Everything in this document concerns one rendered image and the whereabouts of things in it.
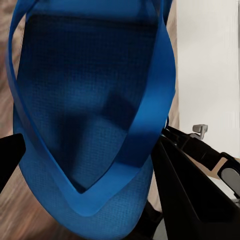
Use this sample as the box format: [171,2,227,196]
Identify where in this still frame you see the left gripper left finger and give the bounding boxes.
[0,133,26,193]

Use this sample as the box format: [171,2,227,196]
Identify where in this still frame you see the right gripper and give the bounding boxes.
[161,126,212,163]

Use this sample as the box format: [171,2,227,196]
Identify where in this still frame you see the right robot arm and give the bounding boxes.
[161,124,240,200]

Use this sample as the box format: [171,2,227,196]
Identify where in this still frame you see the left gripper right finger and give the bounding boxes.
[151,134,240,240]

